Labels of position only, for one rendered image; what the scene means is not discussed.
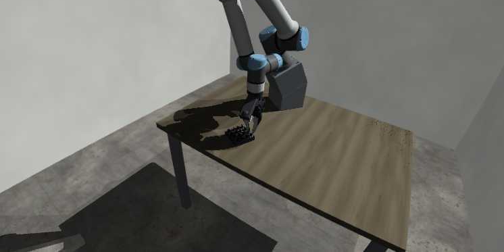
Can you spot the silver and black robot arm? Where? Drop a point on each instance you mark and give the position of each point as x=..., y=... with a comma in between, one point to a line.
x=284, y=35

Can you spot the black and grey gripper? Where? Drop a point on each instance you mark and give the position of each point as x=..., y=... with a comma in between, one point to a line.
x=257, y=111

